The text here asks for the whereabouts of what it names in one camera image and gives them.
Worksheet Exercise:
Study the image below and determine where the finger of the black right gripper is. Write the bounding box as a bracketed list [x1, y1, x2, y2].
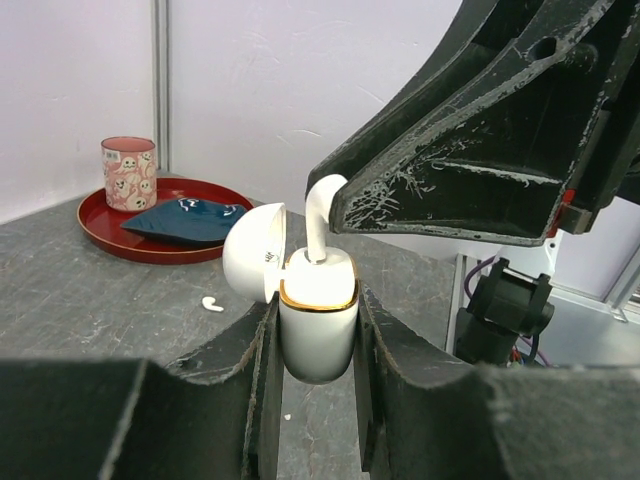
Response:
[306, 1, 611, 188]
[329, 39, 599, 246]

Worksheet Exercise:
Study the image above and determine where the white earbud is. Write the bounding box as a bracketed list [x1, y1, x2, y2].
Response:
[201, 296, 224, 313]
[305, 174, 347, 264]

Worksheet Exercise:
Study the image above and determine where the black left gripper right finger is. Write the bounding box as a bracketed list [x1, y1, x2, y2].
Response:
[353, 286, 639, 479]

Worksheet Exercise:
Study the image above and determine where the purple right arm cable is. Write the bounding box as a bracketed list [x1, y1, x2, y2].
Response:
[462, 255, 499, 299]

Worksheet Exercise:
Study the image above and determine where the white earbud charging case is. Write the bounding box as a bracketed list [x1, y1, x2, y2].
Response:
[222, 203, 359, 384]

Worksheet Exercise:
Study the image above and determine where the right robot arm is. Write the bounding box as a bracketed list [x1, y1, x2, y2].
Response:
[308, 1, 639, 365]

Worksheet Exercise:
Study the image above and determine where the red round tray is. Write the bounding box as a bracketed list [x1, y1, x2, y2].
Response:
[77, 177, 254, 265]

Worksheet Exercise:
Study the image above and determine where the pink patterned mug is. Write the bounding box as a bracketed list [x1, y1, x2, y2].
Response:
[101, 136, 158, 212]

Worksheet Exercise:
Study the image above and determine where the blue leaf-shaped dish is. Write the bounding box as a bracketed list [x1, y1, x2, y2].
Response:
[120, 197, 248, 246]

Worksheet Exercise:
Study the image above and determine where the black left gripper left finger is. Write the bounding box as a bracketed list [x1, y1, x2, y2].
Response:
[1, 303, 283, 479]

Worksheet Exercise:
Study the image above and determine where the right aluminium frame post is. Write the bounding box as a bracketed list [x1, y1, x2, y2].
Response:
[151, 0, 171, 172]

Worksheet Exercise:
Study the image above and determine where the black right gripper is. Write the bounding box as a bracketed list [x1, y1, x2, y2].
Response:
[551, 1, 639, 234]

